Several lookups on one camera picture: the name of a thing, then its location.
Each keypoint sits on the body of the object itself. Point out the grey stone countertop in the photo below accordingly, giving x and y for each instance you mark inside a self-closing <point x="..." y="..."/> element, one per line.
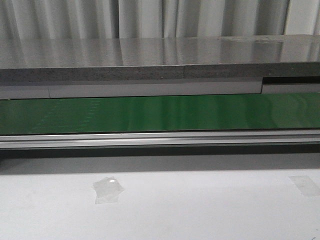
<point x="41" y="61"/>

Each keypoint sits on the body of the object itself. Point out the crumpled clear tape patch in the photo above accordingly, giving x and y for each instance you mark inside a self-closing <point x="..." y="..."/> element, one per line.
<point x="107" y="190"/>

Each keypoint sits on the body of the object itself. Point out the green conveyor belt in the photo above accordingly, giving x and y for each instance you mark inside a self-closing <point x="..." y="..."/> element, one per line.
<point x="160" y="113"/>

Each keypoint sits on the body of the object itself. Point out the clear tape strip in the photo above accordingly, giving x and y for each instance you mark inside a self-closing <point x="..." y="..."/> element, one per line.
<point x="306" y="186"/>

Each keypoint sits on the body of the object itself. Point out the white pleated curtain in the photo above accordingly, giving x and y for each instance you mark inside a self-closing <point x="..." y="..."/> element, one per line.
<point x="123" y="19"/>

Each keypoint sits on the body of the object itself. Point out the aluminium conveyor front rail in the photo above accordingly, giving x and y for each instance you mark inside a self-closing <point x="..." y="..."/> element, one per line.
<point x="87" y="140"/>

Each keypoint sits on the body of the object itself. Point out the grey conveyor back rail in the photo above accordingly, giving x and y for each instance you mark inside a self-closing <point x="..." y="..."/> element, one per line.
<point x="160" y="87"/>

